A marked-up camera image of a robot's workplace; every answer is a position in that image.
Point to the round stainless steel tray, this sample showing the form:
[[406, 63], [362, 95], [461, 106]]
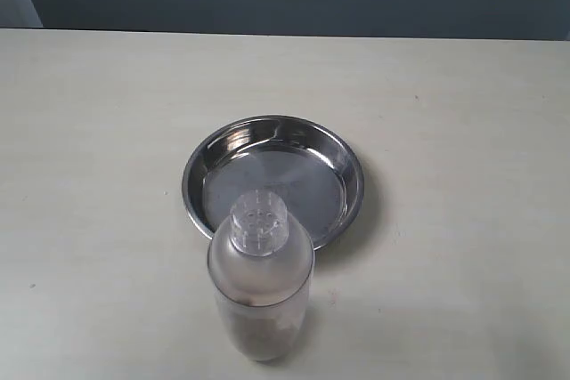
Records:
[[312, 169]]

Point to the clear plastic shaker bottle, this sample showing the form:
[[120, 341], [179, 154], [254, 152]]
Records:
[[261, 261]]

